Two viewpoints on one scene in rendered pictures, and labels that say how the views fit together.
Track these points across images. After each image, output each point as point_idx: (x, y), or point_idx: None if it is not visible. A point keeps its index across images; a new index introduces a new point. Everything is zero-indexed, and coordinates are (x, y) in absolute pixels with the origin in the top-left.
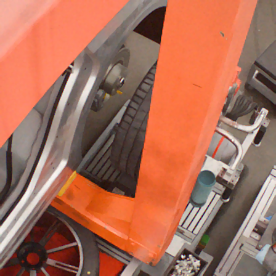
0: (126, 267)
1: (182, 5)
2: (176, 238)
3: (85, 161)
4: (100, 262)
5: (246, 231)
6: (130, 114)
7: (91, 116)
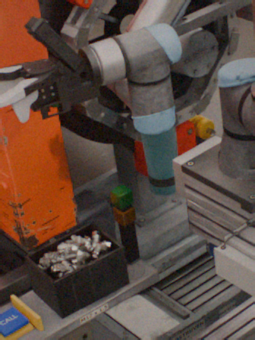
0: (4, 275)
1: None
2: (155, 313)
3: None
4: None
5: (181, 156)
6: None
7: (102, 167)
